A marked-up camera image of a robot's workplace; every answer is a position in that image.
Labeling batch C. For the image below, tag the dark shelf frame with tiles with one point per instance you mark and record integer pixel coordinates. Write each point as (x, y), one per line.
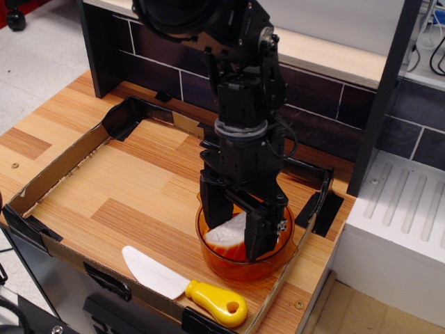
(328, 114)

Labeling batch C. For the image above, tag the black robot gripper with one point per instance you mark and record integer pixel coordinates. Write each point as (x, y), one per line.
(241, 165)

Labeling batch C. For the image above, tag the cardboard fence with black tape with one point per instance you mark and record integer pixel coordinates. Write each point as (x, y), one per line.
(82, 181)

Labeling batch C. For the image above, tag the toy knife yellow handle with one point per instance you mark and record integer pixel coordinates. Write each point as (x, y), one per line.
(226, 306)

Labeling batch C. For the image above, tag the black caster wheel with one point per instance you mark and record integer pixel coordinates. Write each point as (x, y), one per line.
(15, 18)

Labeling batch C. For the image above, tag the orange salmon sushi toy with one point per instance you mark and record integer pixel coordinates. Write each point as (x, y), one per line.
(228, 239)

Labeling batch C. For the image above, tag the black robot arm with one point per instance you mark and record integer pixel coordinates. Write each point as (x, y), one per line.
(241, 51)

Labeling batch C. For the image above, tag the orange transparent plastic pot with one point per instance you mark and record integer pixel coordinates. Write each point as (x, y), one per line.
(229, 262)

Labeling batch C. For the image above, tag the white drainboard sink unit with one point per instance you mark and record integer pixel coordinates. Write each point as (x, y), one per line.
(392, 245)

